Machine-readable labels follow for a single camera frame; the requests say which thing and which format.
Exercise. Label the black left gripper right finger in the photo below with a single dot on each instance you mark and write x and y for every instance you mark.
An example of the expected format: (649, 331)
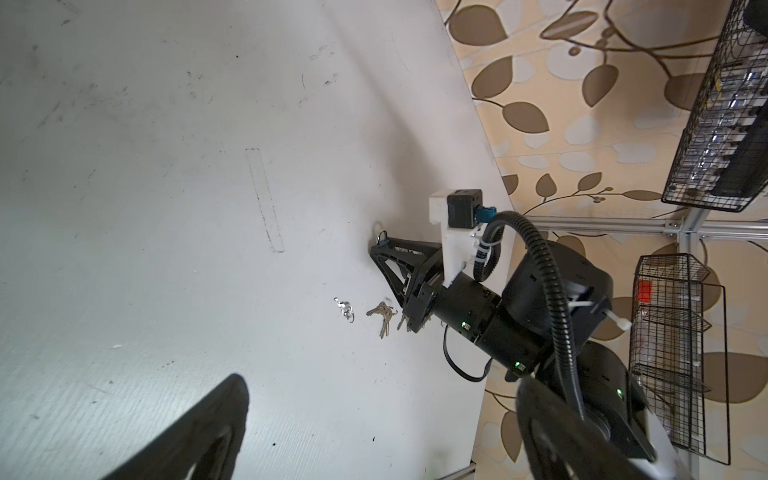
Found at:
(560, 444)

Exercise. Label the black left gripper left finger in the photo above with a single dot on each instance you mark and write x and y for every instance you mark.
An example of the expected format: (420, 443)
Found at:
(202, 444)

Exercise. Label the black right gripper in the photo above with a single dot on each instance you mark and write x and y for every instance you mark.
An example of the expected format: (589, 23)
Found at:
(414, 272)

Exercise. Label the blue padlock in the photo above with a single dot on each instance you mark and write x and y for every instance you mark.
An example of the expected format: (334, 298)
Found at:
(378, 231)

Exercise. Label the medium padlock key bunch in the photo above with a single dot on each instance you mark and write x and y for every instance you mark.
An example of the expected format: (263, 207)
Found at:
(386, 312)

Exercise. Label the small padlock key bunch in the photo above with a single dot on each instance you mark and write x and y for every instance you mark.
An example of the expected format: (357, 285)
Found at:
(404, 323)

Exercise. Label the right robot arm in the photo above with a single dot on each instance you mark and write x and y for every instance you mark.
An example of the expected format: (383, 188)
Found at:
(581, 413)

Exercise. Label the red item in basket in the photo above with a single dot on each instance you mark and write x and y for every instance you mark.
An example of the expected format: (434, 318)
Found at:
(643, 291)

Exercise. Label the black socket holder tool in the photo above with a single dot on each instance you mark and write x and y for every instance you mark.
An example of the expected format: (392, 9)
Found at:
(742, 104)

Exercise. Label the black wire basket right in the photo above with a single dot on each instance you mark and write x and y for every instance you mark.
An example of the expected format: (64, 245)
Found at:
(667, 351)

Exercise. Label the black wire basket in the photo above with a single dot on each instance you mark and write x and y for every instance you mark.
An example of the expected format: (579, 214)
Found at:
(721, 160)
(667, 351)

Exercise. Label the aluminium frame horizontal bar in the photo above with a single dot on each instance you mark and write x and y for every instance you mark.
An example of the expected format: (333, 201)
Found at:
(713, 229)

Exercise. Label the aluminium frame corner post right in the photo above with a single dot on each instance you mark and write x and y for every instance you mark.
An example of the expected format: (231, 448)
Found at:
(688, 241)

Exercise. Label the black wire basket back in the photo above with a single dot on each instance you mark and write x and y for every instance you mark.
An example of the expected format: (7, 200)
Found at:
(721, 160)

